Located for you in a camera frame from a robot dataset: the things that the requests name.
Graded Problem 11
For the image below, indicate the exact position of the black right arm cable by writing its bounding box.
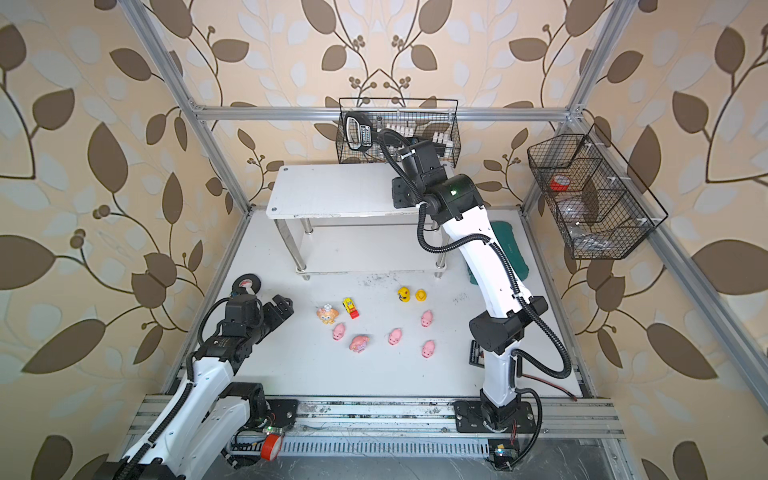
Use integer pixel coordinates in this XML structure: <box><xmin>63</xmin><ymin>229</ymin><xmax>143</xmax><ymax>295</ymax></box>
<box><xmin>376</xmin><ymin>128</ymin><xmax>574</xmax><ymax>380</ymax></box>

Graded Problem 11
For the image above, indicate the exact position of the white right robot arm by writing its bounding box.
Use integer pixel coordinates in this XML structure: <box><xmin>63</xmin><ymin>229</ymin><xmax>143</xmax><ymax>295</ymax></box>
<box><xmin>380</xmin><ymin>135</ymin><xmax>552</xmax><ymax>433</ymax></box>

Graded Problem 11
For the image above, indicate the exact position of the pink pig toy right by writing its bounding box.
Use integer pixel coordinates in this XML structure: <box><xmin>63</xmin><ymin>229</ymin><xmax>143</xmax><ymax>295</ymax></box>
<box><xmin>420</xmin><ymin>310</ymin><xmax>434</xmax><ymax>328</ymax></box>

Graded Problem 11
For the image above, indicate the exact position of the black tape roll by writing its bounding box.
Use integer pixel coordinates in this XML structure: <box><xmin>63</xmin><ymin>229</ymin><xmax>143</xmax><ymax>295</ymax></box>
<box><xmin>230</xmin><ymin>273</ymin><xmax>262</xmax><ymax>297</ymax></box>

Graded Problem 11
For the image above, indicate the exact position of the black wire basket back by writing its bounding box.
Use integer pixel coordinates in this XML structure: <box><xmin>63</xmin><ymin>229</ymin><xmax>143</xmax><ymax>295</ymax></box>
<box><xmin>335</xmin><ymin>96</ymin><xmax>461</xmax><ymax>167</ymax></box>

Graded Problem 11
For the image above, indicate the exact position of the pink pig toy middle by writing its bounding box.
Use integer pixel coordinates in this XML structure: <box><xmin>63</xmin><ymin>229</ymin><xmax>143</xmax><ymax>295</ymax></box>
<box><xmin>388</xmin><ymin>328</ymin><xmax>402</xmax><ymax>346</ymax></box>

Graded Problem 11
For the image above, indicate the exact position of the green plastic tool case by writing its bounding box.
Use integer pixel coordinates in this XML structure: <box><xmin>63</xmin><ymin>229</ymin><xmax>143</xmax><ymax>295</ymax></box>
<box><xmin>490</xmin><ymin>221</ymin><xmax>530</xmax><ymax>282</ymax></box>

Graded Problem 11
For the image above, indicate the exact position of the black wire basket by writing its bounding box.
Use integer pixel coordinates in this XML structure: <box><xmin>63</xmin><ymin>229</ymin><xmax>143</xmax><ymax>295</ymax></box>
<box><xmin>335</xmin><ymin>96</ymin><xmax>461</xmax><ymax>167</ymax></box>
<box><xmin>527</xmin><ymin>124</ymin><xmax>668</xmax><ymax>260</ymax></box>

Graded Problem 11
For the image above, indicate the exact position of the pink pig toy lower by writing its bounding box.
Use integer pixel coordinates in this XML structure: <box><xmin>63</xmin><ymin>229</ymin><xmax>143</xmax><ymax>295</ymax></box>
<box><xmin>421</xmin><ymin>340</ymin><xmax>436</xmax><ymax>359</ymax></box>

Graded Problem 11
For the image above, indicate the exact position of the red tape roll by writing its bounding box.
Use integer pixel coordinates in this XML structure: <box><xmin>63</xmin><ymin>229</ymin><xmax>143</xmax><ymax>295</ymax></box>
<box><xmin>549</xmin><ymin>174</ymin><xmax>571</xmax><ymax>192</ymax></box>

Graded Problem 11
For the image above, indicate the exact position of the yellow red toy car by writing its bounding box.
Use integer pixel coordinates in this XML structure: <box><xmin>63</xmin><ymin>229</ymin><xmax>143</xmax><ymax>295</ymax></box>
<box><xmin>343</xmin><ymin>297</ymin><xmax>359</xmax><ymax>319</ymax></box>

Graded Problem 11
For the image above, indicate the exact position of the black wire basket right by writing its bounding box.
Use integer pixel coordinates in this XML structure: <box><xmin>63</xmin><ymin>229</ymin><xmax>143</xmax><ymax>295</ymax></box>
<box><xmin>527</xmin><ymin>124</ymin><xmax>668</xmax><ymax>260</ymax></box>

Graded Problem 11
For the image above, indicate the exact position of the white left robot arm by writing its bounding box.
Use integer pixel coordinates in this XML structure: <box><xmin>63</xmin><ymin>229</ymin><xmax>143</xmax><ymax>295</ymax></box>
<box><xmin>94</xmin><ymin>291</ymin><xmax>298</xmax><ymax>479</ymax></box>

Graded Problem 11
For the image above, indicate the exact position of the large pink pig toy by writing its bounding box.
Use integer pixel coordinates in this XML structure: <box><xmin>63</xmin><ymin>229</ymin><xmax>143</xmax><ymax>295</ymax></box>
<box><xmin>349</xmin><ymin>335</ymin><xmax>370</xmax><ymax>353</ymax></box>

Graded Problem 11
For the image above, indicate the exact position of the black socket set holder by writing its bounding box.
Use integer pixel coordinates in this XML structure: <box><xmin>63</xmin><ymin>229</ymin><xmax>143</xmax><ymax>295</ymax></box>
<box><xmin>339</xmin><ymin>110</ymin><xmax>456</xmax><ymax>152</ymax></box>

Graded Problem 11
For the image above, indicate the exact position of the aluminium frame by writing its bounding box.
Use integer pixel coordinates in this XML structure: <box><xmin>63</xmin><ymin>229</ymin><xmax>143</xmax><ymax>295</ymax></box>
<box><xmin>89</xmin><ymin>0</ymin><xmax>768</xmax><ymax>480</ymax></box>

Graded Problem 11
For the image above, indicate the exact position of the red emergency button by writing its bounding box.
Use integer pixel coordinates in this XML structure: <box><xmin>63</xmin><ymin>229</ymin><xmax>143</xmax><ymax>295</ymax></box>
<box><xmin>260</xmin><ymin>433</ymin><xmax>283</xmax><ymax>461</ymax></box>

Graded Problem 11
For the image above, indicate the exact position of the orange cat toy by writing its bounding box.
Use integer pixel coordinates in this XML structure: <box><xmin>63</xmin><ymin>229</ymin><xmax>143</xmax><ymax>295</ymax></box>
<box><xmin>316</xmin><ymin>304</ymin><xmax>339</xmax><ymax>325</ymax></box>

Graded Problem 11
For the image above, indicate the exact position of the white two-tier shelf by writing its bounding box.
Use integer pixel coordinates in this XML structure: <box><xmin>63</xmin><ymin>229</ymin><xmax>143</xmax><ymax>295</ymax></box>
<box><xmin>266</xmin><ymin>163</ymin><xmax>447</xmax><ymax>280</ymax></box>

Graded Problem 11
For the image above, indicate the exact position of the yellow bear toy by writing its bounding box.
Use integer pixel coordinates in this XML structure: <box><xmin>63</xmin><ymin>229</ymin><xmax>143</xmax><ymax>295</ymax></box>
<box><xmin>398</xmin><ymin>287</ymin><xmax>411</xmax><ymax>303</ymax></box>

